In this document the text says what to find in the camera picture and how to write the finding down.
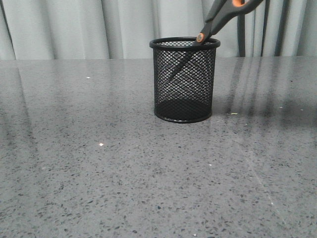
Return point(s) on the grey orange handled scissors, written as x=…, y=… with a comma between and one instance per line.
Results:
x=221, y=12

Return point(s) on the black mesh pen bucket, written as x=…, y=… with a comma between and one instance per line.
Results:
x=183, y=78

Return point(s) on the pale grey curtain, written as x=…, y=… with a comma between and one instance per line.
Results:
x=122, y=29

